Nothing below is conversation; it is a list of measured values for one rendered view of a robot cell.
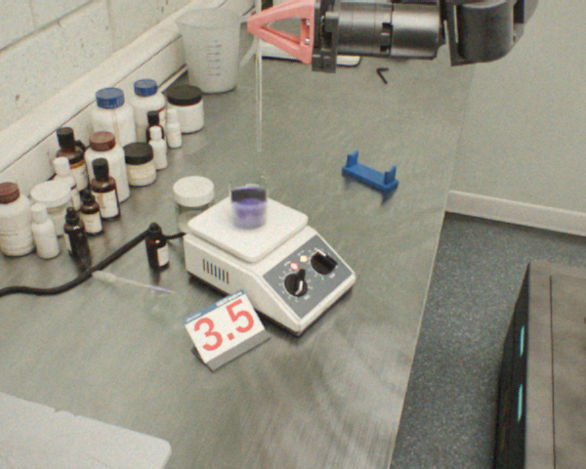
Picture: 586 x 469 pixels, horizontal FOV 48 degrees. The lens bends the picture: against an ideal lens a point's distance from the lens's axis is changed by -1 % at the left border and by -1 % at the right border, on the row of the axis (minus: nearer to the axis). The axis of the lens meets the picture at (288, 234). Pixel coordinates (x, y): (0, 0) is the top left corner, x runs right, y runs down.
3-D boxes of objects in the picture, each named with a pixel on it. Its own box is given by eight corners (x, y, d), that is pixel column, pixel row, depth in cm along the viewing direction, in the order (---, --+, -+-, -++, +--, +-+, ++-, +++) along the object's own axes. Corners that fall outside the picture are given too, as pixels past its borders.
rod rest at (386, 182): (398, 185, 112) (401, 167, 110) (387, 192, 110) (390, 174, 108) (353, 164, 118) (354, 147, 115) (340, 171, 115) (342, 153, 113)
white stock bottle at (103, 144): (125, 206, 105) (115, 147, 99) (87, 205, 105) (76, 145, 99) (133, 187, 110) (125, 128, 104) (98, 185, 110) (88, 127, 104)
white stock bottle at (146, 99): (130, 147, 121) (122, 89, 114) (140, 131, 126) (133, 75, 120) (163, 149, 121) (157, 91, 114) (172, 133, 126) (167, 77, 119)
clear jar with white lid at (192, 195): (220, 238, 99) (217, 193, 94) (180, 244, 97) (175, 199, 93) (212, 217, 103) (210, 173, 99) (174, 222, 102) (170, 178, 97)
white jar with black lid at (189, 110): (187, 137, 125) (184, 102, 121) (161, 126, 128) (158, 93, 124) (211, 124, 129) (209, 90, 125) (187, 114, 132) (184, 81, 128)
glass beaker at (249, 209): (225, 218, 88) (222, 165, 84) (263, 211, 90) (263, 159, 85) (235, 243, 84) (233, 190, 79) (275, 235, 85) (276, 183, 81)
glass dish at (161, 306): (172, 288, 89) (170, 276, 88) (195, 309, 86) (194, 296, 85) (137, 307, 86) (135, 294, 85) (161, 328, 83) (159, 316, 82)
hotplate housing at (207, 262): (355, 287, 90) (360, 241, 85) (298, 341, 82) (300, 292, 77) (234, 228, 101) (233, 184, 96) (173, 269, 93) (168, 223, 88)
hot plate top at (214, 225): (311, 222, 89) (311, 216, 88) (253, 265, 81) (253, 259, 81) (243, 191, 95) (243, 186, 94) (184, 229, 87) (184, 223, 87)
